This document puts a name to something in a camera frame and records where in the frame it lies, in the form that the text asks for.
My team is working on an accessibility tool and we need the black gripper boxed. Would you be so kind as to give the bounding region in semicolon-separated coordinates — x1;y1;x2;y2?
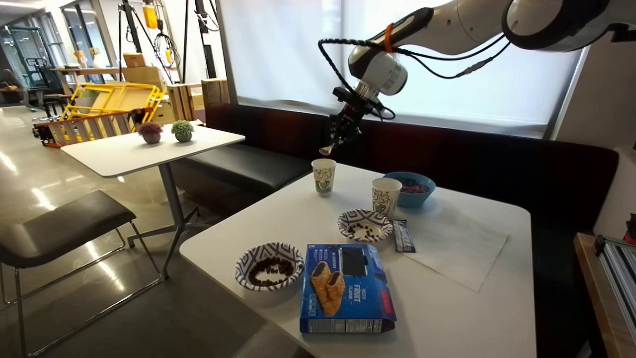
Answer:
324;85;383;149

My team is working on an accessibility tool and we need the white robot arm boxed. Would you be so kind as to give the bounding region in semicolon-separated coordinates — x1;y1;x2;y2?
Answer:
320;0;636;155

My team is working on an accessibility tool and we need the far paper cup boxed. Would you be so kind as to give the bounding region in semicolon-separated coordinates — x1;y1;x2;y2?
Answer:
312;159;336;195

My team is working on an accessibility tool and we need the paper cup near bowl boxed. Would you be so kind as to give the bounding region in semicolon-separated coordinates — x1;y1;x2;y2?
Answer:
372;177;401;219

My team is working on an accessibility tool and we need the blue bowl of candies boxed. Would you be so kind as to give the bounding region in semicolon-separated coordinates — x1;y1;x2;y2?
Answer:
389;171;435;209

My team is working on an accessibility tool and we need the patterned paper plate near cup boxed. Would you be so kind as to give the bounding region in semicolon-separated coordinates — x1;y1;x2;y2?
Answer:
338;209;391;242

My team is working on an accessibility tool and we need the white window curtain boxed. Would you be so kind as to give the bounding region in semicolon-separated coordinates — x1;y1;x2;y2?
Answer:
218;0;580;137

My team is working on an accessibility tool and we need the patterned paper plate far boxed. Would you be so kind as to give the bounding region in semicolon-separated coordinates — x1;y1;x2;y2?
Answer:
234;242;304;292

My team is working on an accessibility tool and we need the green potted plant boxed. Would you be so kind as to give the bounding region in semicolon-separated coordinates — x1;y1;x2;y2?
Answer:
171;121;193;143

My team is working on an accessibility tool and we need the blue snack box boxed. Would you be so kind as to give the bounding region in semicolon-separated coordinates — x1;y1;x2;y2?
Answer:
300;242;397;334

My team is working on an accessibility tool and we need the translucent white table mat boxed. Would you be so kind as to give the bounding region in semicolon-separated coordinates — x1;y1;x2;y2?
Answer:
399;203;509;292

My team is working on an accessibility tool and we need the black bench seat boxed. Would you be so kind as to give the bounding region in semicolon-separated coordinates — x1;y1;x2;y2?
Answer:
177;105;620;358

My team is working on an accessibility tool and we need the yellow cart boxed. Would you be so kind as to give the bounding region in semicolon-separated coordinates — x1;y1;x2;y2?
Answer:
32;81;165;147

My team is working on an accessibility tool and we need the grey metal chair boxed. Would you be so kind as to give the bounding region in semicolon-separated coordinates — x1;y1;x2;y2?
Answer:
0;191;159;358

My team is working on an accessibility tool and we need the wooden shelf edge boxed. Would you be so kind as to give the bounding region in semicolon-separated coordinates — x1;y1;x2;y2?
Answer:
572;233;636;358

